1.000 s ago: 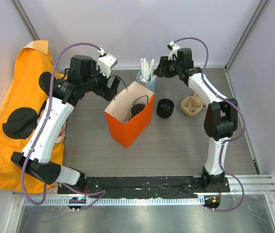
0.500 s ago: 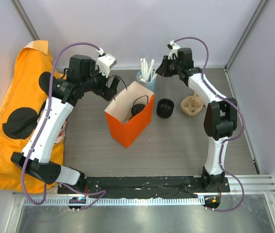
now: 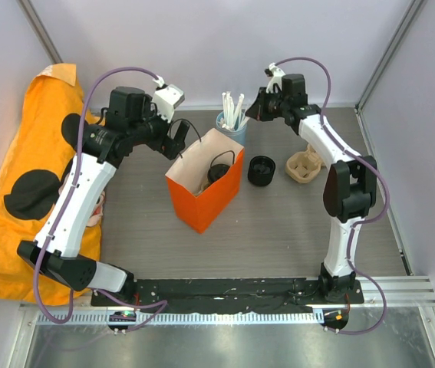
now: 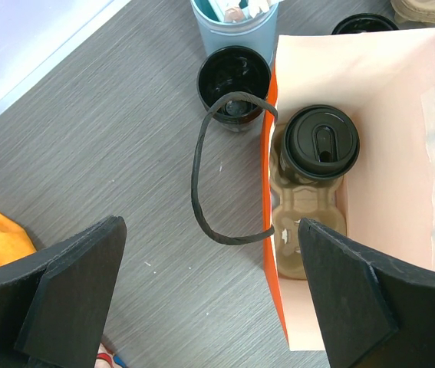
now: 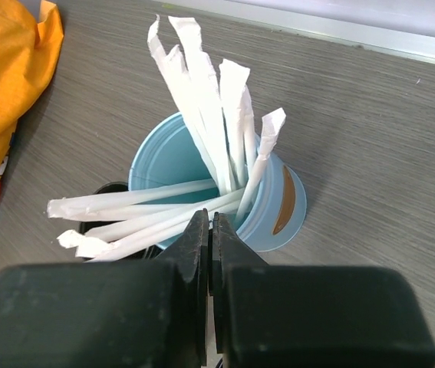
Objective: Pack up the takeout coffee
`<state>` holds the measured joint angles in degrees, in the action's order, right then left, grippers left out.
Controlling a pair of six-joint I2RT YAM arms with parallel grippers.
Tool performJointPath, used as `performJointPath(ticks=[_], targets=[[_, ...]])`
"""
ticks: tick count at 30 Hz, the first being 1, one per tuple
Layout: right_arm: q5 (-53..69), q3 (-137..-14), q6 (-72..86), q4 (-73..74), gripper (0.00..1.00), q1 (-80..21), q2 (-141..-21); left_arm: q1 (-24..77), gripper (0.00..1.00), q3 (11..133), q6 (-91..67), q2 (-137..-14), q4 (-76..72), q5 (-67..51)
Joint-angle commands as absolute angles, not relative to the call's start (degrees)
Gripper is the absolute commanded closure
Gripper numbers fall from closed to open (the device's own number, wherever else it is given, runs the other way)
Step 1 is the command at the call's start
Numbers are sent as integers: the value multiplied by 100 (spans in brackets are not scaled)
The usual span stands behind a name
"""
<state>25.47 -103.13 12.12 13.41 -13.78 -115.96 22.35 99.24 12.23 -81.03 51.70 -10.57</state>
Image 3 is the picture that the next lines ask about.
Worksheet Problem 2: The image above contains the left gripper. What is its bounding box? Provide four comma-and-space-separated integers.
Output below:
129, 95, 189, 159

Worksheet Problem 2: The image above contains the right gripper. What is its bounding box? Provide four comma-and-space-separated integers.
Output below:
246, 87, 289, 122

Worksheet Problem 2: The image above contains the black plastic cup lid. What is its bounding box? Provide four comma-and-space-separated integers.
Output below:
207, 163, 230, 184

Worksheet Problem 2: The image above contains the orange paper bag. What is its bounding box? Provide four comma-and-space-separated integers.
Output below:
166, 128, 245, 234

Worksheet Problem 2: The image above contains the brown pulp cup carrier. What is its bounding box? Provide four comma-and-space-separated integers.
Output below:
285, 143, 325, 184

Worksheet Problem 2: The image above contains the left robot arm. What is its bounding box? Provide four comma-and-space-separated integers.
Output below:
17, 84, 190, 306

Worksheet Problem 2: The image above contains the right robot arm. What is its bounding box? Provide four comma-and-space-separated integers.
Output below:
246, 67, 377, 303

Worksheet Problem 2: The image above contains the white wrapped straws bundle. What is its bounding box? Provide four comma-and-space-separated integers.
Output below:
220, 91, 249, 130

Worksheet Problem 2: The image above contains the light blue tin cup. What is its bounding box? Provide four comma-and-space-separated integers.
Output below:
216, 111, 247, 146

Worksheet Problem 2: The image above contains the pulp carrier inside bag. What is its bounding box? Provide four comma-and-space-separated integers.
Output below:
195, 180, 212, 196

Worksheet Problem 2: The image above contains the orange cartoon mouse cloth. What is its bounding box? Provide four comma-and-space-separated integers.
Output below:
0, 64, 84, 302

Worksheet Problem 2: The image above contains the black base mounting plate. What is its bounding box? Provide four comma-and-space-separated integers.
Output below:
90, 276, 365, 315

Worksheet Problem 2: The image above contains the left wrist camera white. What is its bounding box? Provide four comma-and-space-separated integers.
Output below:
152, 75, 185, 123

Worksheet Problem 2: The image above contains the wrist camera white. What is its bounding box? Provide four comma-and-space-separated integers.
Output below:
265, 63, 285, 94
152, 75, 185, 123

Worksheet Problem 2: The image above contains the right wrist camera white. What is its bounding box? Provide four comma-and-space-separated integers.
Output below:
265, 63, 285, 94

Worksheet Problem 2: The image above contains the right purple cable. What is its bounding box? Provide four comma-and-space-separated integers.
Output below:
274, 57, 390, 336

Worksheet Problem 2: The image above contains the purple cable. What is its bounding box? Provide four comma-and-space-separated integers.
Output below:
274, 57, 390, 336
32, 67, 171, 352

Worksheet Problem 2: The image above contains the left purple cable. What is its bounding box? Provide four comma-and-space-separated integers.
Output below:
32, 67, 171, 352

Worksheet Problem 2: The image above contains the slotted aluminium rail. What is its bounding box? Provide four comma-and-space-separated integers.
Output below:
38, 309, 325, 326

